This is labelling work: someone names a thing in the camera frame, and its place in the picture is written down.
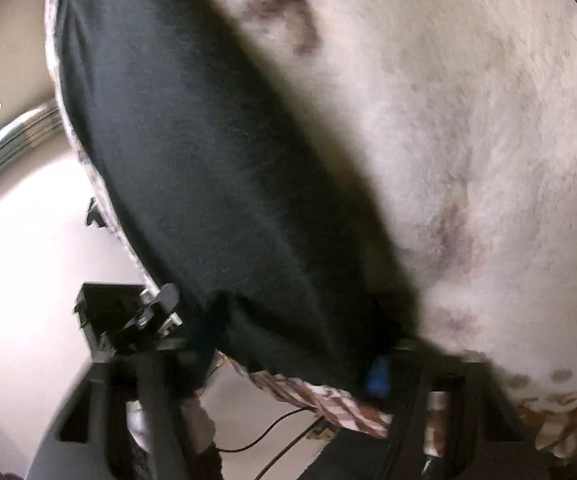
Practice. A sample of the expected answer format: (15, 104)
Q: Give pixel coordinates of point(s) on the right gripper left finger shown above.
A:
(89, 438)

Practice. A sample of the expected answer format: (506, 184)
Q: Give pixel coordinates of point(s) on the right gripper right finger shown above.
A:
(484, 437)

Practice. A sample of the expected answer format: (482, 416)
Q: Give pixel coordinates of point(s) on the black grey striped sweater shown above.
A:
(219, 194)

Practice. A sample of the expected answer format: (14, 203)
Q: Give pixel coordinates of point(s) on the left grey curtain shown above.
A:
(28, 131)

